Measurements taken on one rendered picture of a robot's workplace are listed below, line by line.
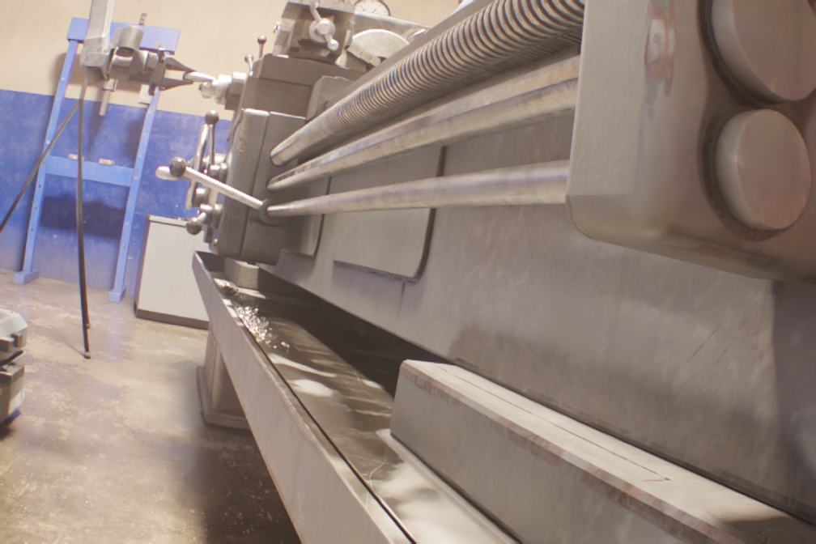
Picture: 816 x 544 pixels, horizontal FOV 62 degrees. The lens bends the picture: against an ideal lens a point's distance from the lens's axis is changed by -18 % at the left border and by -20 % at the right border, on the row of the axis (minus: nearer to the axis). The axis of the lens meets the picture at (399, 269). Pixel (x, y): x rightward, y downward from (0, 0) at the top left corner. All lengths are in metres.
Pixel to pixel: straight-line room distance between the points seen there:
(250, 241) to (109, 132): 4.27
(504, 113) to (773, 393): 0.24
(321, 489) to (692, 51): 0.25
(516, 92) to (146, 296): 4.00
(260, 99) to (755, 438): 1.42
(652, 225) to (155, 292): 4.17
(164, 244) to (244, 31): 2.12
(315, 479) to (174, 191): 5.38
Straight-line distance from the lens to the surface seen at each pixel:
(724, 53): 0.27
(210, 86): 1.77
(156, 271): 4.37
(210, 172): 1.69
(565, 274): 0.55
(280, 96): 1.67
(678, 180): 0.26
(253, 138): 1.60
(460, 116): 0.54
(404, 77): 0.69
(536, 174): 0.41
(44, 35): 6.04
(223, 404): 2.33
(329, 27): 1.68
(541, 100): 0.42
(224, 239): 1.59
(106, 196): 5.76
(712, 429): 0.39
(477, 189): 0.49
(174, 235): 4.37
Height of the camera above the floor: 0.55
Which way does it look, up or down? level
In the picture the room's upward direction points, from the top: 10 degrees clockwise
